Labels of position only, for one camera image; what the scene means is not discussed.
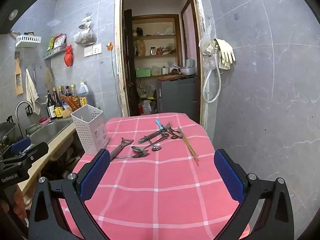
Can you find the yellow label sauce bottle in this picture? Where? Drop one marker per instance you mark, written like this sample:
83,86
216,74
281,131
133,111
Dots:
59,110

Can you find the red soap in dish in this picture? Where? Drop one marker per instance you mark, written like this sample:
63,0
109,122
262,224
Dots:
45,120

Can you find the oil jug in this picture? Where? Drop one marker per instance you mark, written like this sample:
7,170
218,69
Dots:
83,93

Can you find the metal faucet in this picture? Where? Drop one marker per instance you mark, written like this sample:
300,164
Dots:
20,103

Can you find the yellow cap bottle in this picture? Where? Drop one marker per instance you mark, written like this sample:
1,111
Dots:
73,92

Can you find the glass jar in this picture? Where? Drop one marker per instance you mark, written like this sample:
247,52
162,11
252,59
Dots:
152,50

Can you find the bag of dried goods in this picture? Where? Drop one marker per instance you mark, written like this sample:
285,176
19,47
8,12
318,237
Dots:
85,38

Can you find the dark pump bottle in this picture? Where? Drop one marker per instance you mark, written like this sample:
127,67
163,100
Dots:
51,107

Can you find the pink checked tablecloth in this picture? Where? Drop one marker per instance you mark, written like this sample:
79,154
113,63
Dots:
155,192

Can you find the blue plastic fork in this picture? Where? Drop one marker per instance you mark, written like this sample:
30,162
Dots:
158,123

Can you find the person's left hand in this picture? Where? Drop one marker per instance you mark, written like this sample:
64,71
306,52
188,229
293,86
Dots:
20,202

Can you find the wooden chopping board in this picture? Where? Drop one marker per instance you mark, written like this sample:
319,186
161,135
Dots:
170,76

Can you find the steel sink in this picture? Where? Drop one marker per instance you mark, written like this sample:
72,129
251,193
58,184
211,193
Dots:
50,130

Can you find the beige hanging towel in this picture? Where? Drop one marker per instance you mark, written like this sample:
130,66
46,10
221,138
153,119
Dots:
32,92

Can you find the dark wooden door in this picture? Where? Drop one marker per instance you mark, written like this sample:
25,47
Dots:
128,55

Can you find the grey cabinet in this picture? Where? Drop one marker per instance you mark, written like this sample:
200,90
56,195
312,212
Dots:
175,95

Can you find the wooden door frame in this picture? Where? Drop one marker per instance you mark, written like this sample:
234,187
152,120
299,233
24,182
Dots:
118,55

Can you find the red plastic bag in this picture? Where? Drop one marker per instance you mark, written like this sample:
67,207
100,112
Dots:
68,57

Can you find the red packet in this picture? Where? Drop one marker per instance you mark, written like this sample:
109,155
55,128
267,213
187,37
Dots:
60,40

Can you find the metal bottle opener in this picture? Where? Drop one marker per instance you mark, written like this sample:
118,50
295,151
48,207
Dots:
117,151

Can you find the small clear plastic bag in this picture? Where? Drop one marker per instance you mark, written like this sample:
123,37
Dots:
85,22

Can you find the grey wall rack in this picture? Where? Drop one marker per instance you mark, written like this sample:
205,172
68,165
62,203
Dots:
55,52

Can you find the orange plug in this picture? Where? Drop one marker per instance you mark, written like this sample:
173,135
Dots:
110,46

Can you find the orange packet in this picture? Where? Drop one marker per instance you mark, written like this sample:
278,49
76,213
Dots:
71,103

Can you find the metal tongs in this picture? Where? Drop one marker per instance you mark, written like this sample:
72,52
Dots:
150,137

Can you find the hanging metal tool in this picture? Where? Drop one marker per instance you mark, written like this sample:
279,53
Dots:
34,76

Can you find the cream rubber gloves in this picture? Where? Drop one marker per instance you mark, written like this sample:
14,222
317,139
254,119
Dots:
226,52

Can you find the green box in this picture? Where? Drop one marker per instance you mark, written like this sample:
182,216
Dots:
143,73

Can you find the beige mesh scrubber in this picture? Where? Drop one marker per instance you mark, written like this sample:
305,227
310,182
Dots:
66,113

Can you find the wooden shelf unit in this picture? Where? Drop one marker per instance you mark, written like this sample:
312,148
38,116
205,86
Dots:
155,37

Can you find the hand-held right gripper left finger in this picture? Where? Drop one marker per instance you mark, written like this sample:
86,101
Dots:
96,175

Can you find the metal pot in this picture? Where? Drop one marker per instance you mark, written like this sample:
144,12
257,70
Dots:
187,70

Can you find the dark red cap bottle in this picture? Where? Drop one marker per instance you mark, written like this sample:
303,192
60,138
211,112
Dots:
67,92

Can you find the black wall plug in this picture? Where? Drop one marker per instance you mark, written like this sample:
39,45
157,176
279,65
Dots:
28,110

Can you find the white wall switch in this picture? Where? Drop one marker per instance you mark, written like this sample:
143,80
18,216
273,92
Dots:
88,51

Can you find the wooden grater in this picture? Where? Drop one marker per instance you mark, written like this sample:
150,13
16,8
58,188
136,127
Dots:
18,80

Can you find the black range hood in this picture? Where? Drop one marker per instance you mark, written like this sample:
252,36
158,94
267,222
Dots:
22,0

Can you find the gold spoon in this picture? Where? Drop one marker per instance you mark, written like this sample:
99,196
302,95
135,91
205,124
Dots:
175,137

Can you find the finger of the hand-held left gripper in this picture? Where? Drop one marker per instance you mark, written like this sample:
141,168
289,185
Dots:
21,144
33,152

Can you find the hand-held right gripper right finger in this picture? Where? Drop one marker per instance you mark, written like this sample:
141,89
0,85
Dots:
228,175

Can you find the slim gold cap bottle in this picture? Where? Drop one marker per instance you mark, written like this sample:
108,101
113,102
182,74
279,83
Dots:
60,92

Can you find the blue white packet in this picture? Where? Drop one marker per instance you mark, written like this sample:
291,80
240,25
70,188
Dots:
64,104

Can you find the white wall socket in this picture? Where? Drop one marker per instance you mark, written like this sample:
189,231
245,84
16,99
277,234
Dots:
97,49

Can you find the white perforated utensil holder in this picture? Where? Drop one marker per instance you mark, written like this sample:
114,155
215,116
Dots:
90,130

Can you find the white wall basket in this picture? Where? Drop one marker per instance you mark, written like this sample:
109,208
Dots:
27,40

